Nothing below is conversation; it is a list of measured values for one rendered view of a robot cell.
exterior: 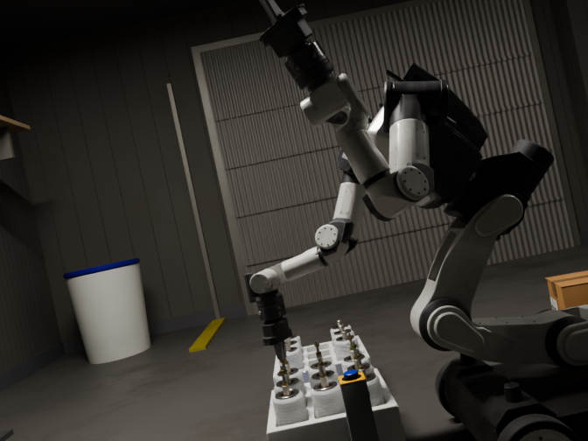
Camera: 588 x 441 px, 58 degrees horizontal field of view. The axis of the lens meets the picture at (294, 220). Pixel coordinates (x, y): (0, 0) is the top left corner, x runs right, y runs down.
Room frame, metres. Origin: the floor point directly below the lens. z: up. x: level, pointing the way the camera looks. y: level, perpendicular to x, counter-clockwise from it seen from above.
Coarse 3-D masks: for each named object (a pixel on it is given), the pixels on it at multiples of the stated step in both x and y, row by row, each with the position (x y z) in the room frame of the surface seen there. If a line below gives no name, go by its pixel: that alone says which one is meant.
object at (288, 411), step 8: (272, 400) 1.62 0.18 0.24; (280, 400) 1.58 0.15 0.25; (288, 400) 1.57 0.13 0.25; (296, 400) 1.57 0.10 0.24; (280, 408) 1.57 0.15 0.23; (288, 408) 1.57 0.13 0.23; (296, 408) 1.57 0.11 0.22; (304, 408) 1.60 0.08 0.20; (280, 416) 1.58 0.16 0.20; (288, 416) 1.57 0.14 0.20; (296, 416) 1.57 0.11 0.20; (304, 416) 1.59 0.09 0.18; (280, 424) 1.58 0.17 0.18; (288, 424) 1.57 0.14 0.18
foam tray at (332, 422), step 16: (304, 384) 1.91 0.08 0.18; (384, 384) 1.73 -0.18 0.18; (384, 400) 1.63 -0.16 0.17; (272, 416) 1.66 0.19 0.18; (336, 416) 1.55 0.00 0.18; (384, 416) 1.54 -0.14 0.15; (400, 416) 1.54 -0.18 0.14; (272, 432) 1.54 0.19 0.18; (288, 432) 1.54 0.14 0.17; (304, 432) 1.54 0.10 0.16; (320, 432) 1.54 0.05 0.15; (336, 432) 1.54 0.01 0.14; (384, 432) 1.54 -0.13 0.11; (400, 432) 1.54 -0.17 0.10
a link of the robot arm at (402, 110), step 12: (396, 84) 1.27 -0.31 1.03; (408, 84) 1.26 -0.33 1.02; (420, 84) 1.26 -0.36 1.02; (432, 84) 1.25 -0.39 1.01; (396, 96) 1.26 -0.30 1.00; (408, 96) 1.25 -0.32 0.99; (420, 96) 1.25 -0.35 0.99; (432, 96) 1.24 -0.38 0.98; (396, 108) 1.25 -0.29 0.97; (408, 108) 1.23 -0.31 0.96; (420, 108) 1.23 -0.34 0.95; (432, 108) 1.25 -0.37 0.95; (396, 120) 1.23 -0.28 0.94; (420, 120) 1.22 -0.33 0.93
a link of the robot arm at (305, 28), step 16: (288, 16) 1.11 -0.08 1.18; (304, 16) 1.13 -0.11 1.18; (272, 32) 1.14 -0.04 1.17; (288, 32) 1.13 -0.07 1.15; (304, 32) 1.12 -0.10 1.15; (272, 48) 1.17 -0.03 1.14; (288, 48) 1.14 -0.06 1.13; (304, 48) 1.12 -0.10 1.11; (320, 48) 1.14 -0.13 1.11; (288, 64) 1.15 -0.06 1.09; (304, 64) 1.13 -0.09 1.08
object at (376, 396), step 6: (378, 378) 1.60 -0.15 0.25; (372, 384) 1.57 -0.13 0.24; (378, 384) 1.59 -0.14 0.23; (372, 390) 1.57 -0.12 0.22; (378, 390) 1.58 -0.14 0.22; (372, 396) 1.57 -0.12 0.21; (378, 396) 1.58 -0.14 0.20; (372, 402) 1.57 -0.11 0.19; (378, 402) 1.58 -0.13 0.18; (384, 402) 1.61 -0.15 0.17
